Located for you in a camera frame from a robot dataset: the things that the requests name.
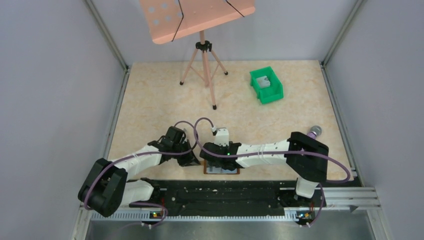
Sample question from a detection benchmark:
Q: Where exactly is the brown leather card holder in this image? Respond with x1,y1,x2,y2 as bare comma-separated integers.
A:
203,161,240,175

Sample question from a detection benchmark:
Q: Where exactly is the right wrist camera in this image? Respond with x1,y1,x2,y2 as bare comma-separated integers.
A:
213,127,230,147

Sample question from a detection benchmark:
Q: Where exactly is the purple glitter microphone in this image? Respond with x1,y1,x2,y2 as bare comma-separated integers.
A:
306,125,323,139

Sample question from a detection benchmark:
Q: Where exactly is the green plastic bin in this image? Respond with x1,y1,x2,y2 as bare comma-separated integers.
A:
249,66,284,105

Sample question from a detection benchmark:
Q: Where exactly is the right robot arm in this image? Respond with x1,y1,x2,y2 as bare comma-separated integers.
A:
200,131,329,199

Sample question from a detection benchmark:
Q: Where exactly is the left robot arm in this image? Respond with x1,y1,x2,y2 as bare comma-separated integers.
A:
77,126,200,217

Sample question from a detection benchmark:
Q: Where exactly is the silver card in bin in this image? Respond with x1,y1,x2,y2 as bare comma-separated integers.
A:
256,76,271,89

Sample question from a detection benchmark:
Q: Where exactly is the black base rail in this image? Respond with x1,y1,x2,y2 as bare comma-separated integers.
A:
145,179,327,218

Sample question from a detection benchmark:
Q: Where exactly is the pink music stand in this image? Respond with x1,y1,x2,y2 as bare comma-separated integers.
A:
139,0,256,110

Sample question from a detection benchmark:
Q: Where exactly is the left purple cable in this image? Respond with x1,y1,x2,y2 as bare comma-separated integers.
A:
82,120,200,229

